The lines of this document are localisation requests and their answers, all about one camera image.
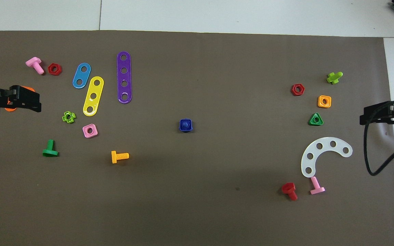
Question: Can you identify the white curved five-hole plate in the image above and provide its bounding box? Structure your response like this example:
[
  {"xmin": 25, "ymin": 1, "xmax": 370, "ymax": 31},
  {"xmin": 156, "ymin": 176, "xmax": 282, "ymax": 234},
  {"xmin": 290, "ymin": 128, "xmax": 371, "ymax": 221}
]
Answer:
[{"xmin": 301, "ymin": 137, "xmax": 353, "ymax": 178}]

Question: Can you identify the orange square plastic nut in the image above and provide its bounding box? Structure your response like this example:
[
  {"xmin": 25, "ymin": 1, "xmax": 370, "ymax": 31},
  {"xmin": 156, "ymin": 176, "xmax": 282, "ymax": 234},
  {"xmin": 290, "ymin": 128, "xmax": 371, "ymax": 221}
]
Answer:
[{"xmin": 317, "ymin": 95, "xmax": 332, "ymax": 109}]

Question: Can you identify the blue square plastic nut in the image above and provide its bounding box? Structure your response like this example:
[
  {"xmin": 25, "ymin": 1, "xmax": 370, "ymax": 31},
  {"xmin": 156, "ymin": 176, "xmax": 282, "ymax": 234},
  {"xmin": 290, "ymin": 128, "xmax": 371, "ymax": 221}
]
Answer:
[{"xmin": 179, "ymin": 119, "xmax": 193, "ymax": 133}]

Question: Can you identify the brown table mat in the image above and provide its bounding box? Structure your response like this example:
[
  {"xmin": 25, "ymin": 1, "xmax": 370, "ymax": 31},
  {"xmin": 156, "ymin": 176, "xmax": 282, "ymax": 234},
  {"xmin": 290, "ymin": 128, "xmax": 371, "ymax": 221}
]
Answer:
[{"xmin": 0, "ymin": 30, "xmax": 394, "ymax": 246}]

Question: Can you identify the blue two-hole plastic strip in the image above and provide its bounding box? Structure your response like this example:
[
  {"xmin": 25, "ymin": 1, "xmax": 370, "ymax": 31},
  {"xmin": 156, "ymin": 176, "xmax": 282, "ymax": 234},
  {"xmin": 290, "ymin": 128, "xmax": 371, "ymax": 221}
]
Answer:
[{"xmin": 72, "ymin": 63, "xmax": 92, "ymax": 89}]

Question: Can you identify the purple four-hole plastic strip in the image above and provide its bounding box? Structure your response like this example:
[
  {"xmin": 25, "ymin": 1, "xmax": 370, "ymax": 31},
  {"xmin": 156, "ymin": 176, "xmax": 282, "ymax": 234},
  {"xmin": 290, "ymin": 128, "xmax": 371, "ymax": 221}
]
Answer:
[{"xmin": 117, "ymin": 51, "xmax": 133, "ymax": 104}]

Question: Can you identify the light green cross-head bolt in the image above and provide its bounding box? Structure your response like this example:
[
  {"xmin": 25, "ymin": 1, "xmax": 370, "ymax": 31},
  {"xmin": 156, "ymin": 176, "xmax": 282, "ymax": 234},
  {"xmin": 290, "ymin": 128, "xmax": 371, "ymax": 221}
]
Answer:
[{"xmin": 326, "ymin": 71, "xmax": 343, "ymax": 85}]

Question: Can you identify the orange three-hole angle plate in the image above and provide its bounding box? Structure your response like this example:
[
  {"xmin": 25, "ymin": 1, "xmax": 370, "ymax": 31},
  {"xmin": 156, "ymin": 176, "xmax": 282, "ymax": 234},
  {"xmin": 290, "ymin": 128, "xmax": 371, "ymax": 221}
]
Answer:
[{"xmin": 5, "ymin": 87, "xmax": 35, "ymax": 112}]

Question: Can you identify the dark green plastic bolt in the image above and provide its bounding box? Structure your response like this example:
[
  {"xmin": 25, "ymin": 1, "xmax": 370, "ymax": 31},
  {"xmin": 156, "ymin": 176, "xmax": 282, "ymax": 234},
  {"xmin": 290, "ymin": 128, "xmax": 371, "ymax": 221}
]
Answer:
[{"xmin": 42, "ymin": 139, "xmax": 59, "ymax": 158}]

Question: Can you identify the light green cross nut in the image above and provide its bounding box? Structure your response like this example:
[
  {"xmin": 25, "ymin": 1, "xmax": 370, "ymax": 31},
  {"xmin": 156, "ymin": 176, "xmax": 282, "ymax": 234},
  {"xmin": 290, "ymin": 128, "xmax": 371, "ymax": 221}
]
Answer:
[{"xmin": 62, "ymin": 111, "xmax": 77, "ymax": 124}]

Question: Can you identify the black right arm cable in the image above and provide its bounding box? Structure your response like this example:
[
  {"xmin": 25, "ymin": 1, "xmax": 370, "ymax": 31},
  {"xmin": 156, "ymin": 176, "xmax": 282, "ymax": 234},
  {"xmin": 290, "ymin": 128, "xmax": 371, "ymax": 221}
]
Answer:
[{"xmin": 364, "ymin": 98, "xmax": 394, "ymax": 176}]

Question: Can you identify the orange plastic bolt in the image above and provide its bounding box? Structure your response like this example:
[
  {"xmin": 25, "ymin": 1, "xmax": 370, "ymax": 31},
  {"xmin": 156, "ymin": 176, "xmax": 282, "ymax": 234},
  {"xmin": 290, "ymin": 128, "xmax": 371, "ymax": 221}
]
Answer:
[{"xmin": 111, "ymin": 150, "xmax": 130, "ymax": 164}]

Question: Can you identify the pink plastic bolt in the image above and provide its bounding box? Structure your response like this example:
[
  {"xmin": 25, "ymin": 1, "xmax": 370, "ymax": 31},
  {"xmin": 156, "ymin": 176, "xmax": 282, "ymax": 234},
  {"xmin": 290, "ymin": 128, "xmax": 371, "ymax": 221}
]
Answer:
[
  {"xmin": 310, "ymin": 176, "xmax": 326, "ymax": 195},
  {"xmin": 25, "ymin": 57, "xmax": 45, "ymax": 76}
]

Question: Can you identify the pink square plastic nut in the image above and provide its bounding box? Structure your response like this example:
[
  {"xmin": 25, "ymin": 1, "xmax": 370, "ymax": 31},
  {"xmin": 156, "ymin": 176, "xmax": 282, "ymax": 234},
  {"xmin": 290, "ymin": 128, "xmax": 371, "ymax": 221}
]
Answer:
[{"xmin": 82, "ymin": 123, "xmax": 99, "ymax": 138}]

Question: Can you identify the dark green triangular nut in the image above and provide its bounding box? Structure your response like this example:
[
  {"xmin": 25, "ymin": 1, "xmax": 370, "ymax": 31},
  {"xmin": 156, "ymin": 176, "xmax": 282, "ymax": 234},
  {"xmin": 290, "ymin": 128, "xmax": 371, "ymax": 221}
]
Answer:
[{"xmin": 308, "ymin": 112, "xmax": 324, "ymax": 126}]

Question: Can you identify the red hex-head plastic bolt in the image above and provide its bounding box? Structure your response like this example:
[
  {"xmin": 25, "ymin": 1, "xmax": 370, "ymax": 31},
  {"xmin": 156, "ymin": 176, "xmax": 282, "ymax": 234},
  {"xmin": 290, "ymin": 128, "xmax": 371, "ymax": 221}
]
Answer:
[{"xmin": 281, "ymin": 182, "xmax": 298, "ymax": 201}]

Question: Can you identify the yellow three-hole plastic strip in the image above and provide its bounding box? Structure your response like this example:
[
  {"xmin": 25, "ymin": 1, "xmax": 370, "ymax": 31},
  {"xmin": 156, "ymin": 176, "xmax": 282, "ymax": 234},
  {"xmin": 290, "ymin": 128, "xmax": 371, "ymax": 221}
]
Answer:
[{"xmin": 82, "ymin": 76, "xmax": 105, "ymax": 117}]

